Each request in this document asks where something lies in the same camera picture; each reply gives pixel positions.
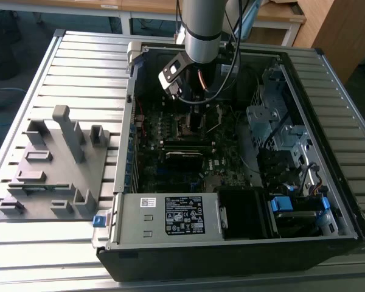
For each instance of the metal CPU socket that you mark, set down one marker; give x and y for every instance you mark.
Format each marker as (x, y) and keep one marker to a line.
(184, 130)

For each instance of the silver disk bay cage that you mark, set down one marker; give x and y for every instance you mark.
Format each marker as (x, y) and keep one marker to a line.
(261, 118)

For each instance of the green RAM stick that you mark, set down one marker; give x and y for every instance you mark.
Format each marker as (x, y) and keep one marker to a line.
(38, 189)
(188, 148)

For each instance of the grey case latch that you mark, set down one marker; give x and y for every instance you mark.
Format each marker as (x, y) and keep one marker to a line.
(134, 53)

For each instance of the green motherboard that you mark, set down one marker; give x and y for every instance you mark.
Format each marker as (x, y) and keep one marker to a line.
(228, 158)

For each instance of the small expansion card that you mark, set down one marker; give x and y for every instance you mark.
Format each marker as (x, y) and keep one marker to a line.
(184, 164)

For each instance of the finned chipset heatsink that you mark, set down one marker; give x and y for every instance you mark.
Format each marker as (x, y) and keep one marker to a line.
(213, 182)

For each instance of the wooden cabinet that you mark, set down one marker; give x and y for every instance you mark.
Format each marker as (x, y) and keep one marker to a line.
(346, 36)

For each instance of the hard disk in blue carrier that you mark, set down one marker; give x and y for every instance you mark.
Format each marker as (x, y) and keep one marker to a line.
(281, 203)

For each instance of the silver power supply unit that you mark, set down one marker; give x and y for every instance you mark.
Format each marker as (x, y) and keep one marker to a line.
(134, 219)

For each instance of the blue plastic clip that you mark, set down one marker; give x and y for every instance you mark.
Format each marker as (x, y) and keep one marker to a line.
(325, 203)

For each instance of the grey parts rack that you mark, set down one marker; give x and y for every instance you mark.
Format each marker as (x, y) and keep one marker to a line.
(64, 179)

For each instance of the blue plastic latch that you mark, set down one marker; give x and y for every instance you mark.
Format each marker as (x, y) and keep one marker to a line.
(98, 221)

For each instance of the black open PC case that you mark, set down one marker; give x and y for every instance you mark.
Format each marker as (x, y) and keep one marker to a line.
(200, 264)

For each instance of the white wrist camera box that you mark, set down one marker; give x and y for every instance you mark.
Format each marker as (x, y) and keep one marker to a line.
(167, 77)

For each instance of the wooden desk white frame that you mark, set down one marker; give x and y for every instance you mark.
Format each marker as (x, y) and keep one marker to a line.
(276, 15)
(48, 4)

